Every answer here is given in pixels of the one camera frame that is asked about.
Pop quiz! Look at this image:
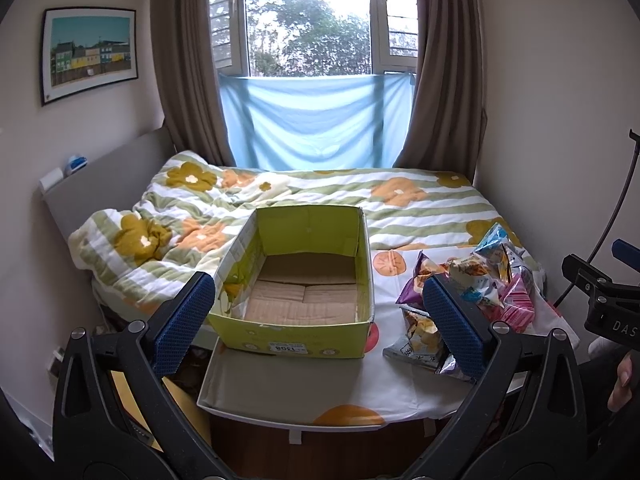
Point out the pink striped snack bag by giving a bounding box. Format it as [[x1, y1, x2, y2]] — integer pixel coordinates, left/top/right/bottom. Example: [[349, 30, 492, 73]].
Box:
[[482, 273, 535, 333]]

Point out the light blue snack bag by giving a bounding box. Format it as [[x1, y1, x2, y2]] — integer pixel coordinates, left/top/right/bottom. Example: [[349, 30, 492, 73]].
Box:
[[474, 222, 522, 262]]

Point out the grey-white chips bag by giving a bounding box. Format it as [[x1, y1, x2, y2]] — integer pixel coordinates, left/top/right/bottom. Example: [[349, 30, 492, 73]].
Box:
[[383, 306, 446, 372]]

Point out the purple chips bag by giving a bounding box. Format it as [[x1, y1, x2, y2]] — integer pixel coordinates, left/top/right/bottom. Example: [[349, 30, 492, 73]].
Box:
[[396, 250, 449, 310]]

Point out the yellow-green cardboard box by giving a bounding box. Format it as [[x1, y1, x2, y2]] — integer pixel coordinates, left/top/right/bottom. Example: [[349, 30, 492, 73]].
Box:
[[207, 204, 374, 360]]

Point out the person's right hand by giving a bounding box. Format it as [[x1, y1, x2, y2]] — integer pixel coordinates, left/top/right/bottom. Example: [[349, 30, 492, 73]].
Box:
[[608, 352, 634, 413]]

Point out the yellow wooden furniture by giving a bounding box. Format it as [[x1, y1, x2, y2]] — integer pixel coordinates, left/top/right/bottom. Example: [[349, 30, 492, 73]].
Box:
[[111, 370, 212, 456]]

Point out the orange white snack bag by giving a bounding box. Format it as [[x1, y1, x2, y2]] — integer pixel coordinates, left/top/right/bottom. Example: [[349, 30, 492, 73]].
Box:
[[448, 255, 504, 309]]

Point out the white fruit-print sheet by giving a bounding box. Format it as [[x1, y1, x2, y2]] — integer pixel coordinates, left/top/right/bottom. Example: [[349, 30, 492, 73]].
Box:
[[196, 244, 582, 428]]

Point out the striped floral quilt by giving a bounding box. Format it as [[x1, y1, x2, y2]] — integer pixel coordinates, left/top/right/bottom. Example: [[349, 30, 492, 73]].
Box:
[[68, 151, 503, 313]]

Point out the right brown curtain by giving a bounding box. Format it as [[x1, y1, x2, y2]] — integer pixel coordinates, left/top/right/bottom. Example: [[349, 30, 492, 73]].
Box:
[[395, 0, 486, 180]]

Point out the brown curtain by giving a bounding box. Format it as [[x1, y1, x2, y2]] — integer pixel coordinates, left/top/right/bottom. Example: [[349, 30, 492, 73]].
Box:
[[150, 0, 235, 167], [395, 0, 486, 180]]

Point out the grey headboard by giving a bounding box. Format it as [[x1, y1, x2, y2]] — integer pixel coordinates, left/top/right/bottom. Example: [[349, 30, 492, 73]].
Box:
[[43, 127, 176, 240]]

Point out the white box on headboard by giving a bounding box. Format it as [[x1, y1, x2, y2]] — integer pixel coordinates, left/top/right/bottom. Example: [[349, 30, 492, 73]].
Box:
[[39, 167, 65, 195]]

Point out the blue white object on headboard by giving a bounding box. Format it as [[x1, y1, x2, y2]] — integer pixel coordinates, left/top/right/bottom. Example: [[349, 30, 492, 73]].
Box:
[[64, 155, 88, 177]]

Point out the light blue hanging cloth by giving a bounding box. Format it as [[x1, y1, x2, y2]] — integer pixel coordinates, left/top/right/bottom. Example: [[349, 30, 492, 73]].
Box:
[[219, 73, 416, 171]]

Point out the framed houses picture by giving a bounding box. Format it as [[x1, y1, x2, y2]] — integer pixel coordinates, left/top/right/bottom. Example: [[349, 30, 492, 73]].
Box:
[[40, 6, 139, 106]]

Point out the left brown curtain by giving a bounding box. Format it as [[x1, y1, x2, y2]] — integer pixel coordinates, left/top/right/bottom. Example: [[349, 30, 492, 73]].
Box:
[[150, 0, 235, 167]]

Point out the window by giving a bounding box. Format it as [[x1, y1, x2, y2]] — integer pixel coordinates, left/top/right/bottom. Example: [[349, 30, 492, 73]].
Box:
[[208, 0, 418, 77]]

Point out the black cable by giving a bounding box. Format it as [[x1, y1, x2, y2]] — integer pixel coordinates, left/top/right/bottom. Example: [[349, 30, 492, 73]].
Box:
[[552, 129, 640, 309]]

